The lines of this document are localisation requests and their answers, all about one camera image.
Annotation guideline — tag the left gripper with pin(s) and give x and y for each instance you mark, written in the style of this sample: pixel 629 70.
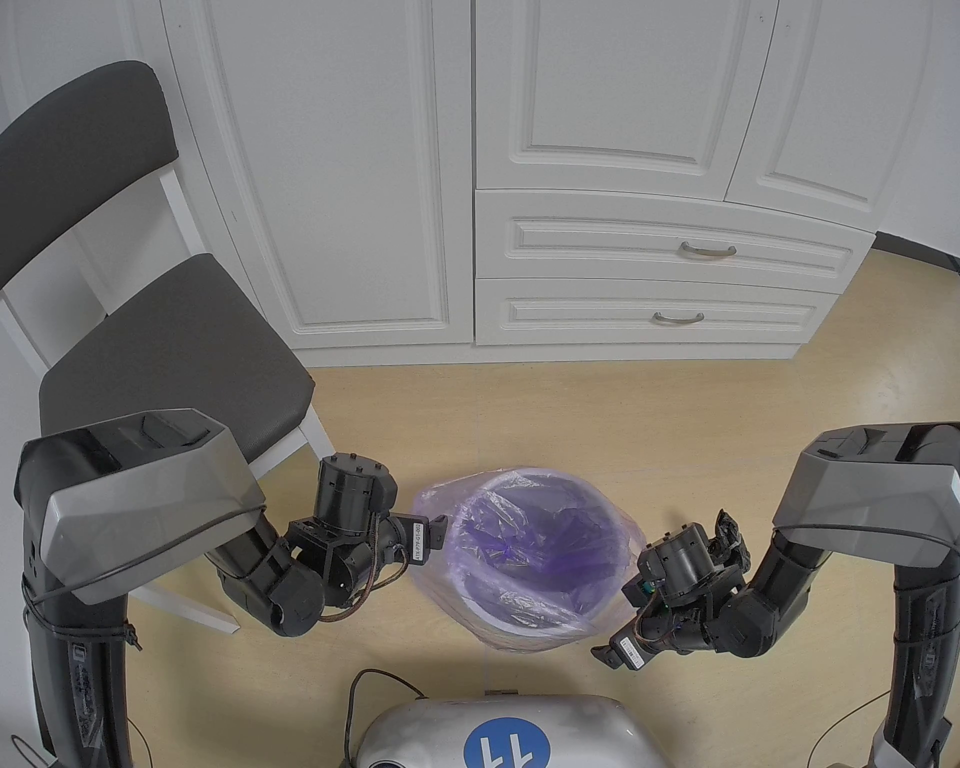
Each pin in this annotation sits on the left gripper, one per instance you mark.
pixel 401 544

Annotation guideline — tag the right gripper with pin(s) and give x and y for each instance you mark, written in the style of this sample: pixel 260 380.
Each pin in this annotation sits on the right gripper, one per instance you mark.
pixel 641 646

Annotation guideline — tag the purple plastic bag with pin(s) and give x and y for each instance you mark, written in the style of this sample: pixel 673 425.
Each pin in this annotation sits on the purple plastic bag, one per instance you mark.
pixel 525 540

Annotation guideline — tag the black plastic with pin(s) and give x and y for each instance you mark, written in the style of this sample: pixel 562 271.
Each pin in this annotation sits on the black plastic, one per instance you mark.
pixel 731 532

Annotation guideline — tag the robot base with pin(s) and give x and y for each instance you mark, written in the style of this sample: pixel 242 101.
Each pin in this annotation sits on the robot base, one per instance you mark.
pixel 510 727

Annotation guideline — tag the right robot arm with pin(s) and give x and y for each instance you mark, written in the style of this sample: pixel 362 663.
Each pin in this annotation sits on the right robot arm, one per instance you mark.
pixel 862 487

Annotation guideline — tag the white trash bin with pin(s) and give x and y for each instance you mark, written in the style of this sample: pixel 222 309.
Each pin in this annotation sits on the white trash bin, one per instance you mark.
pixel 510 611

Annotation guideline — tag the grey and white chair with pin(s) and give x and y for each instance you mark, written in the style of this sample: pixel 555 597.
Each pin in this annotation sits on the grey and white chair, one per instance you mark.
pixel 187 337

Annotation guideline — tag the white wardrobe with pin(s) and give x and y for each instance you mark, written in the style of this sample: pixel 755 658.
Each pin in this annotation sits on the white wardrobe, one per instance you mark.
pixel 600 112

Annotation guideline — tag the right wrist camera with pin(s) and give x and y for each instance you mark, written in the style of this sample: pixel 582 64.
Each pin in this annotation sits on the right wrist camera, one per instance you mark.
pixel 636 594

